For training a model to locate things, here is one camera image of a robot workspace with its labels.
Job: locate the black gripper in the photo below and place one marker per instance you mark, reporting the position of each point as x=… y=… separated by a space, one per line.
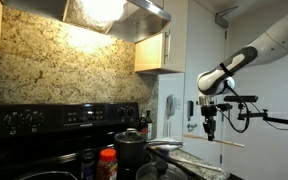
x=208 y=106

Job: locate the light wooden spoon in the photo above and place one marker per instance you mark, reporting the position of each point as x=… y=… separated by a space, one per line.
x=214 y=140

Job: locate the glass lid with black knob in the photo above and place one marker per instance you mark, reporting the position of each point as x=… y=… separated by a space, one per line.
x=160 y=170

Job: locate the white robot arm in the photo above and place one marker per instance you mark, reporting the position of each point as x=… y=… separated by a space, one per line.
x=268 y=47

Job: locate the black pot far side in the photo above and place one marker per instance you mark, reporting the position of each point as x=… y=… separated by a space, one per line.
x=130 y=147

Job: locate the black electric stove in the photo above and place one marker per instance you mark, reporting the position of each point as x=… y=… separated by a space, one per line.
x=53 y=137

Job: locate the brown wooden spatula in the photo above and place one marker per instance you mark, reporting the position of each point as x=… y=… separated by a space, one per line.
x=198 y=164

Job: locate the red-capped spice jar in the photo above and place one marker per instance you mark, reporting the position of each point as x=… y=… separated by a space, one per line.
x=107 y=165

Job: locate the dark-capped spice jar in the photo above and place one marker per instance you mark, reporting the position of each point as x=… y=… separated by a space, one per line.
x=87 y=170

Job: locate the steel range hood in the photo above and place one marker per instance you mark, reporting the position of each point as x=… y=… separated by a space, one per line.
x=130 y=20

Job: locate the black camera on boom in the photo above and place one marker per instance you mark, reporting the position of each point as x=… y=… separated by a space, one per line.
x=240 y=98

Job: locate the dark pot with steel handle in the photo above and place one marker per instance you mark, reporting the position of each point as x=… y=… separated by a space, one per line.
x=47 y=175

